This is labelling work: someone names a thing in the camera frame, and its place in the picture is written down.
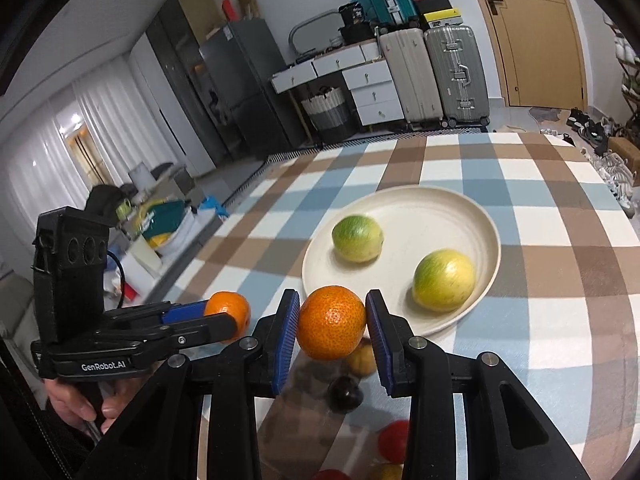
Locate black glass cabinet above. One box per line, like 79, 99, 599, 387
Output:
145, 0, 232, 167

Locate person's left hand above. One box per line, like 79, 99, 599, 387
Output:
43, 377, 146, 434

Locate white drawer desk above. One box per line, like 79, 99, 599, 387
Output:
271, 39, 405, 144

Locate oval mirror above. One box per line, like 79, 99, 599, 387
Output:
288, 9, 344, 56

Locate checkered tablecloth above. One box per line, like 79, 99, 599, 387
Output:
165, 132, 639, 479

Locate white curtain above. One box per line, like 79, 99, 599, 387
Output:
1, 56, 178, 246

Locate stacked shoe boxes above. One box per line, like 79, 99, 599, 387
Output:
412, 0, 463, 28

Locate silver grey suitcase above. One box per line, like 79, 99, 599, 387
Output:
424, 25, 489, 127

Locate orange tangerine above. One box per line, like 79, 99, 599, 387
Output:
296, 285, 367, 361
204, 292, 250, 344

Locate cream round plate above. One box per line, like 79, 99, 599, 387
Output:
302, 185, 501, 337

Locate wooden shoe rack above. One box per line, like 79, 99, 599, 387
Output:
603, 13, 639, 138

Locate red tomato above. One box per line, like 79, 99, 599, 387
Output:
311, 469, 352, 480
378, 419, 409, 465

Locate cardboard box on floor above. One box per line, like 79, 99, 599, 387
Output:
608, 136, 640, 174

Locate beige suitcase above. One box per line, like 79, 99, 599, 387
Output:
378, 28, 444, 124

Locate wooden door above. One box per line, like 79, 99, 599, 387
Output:
478, 0, 587, 110

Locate dark plum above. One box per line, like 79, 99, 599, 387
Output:
326, 376, 364, 414

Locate woven laundry basket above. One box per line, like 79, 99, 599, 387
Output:
302, 87, 357, 144

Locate dark grey refrigerator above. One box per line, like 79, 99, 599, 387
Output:
200, 18, 307, 159

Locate green yellow citrus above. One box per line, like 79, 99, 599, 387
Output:
412, 249, 476, 313
331, 214, 384, 263

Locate cluttered coffee table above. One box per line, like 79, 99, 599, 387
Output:
86, 162, 229, 309

